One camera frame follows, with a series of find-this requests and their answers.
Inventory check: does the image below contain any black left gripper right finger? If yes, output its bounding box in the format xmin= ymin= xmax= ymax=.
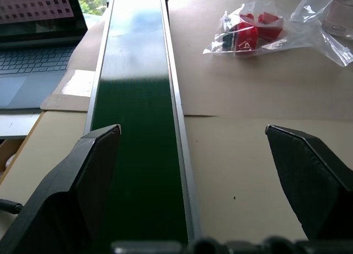
xmin=264 ymin=124 xmax=353 ymax=241

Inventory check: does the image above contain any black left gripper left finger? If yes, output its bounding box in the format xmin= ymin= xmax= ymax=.
xmin=0 ymin=124 xmax=122 ymax=254

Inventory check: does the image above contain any green conveyor belt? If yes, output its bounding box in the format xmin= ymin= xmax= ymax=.
xmin=83 ymin=0 xmax=202 ymax=245

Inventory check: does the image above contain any grey laptop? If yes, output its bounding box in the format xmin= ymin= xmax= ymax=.
xmin=0 ymin=0 xmax=88 ymax=110

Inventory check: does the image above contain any clear plastic bag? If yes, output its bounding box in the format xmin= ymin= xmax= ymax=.
xmin=289 ymin=0 xmax=353 ymax=67

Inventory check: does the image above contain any clear bag with red items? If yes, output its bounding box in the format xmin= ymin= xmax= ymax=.
xmin=202 ymin=0 xmax=290 ymax=57

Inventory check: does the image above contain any black cable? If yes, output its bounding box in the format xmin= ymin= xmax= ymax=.
xmin=0 ymin=198 xmax=23 ymax=214

